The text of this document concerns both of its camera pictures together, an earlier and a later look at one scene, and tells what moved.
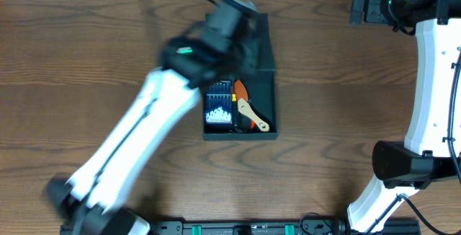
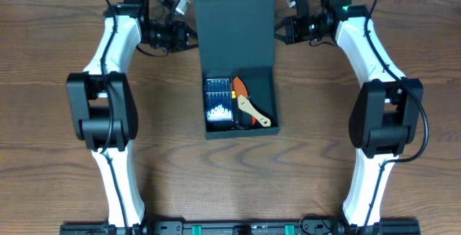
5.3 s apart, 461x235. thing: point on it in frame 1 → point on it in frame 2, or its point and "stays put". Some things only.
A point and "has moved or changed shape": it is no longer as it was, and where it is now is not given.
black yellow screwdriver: x=234 y=109 stays put
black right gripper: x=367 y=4 → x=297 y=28
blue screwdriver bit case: x=218 y=103 stays put
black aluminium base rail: x=313 y=227 stays put
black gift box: x=261 y=87 has moved or changed shape
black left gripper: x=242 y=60 → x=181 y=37
